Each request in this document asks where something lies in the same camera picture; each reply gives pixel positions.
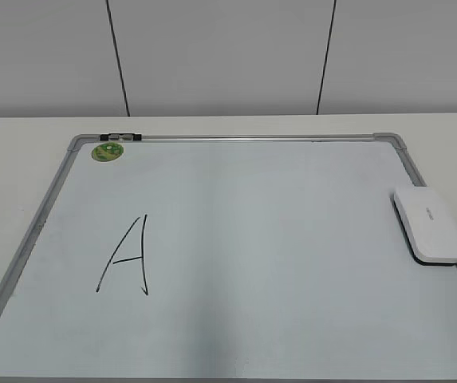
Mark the white rectangular board eraser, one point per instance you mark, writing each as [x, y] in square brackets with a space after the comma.
[428, 224]

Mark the round green magnet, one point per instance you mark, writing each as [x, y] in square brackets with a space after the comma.
[107, 152]

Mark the black silver hanger clip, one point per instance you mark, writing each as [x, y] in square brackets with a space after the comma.
[120, 137]

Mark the white board with grey frame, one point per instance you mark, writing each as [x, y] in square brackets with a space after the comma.
[241, 258]

